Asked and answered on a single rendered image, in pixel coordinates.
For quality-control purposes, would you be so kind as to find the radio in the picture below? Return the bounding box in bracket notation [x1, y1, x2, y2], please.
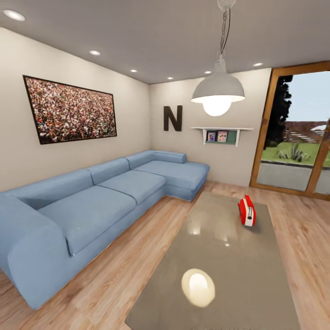
[238, 195, 256, 227]

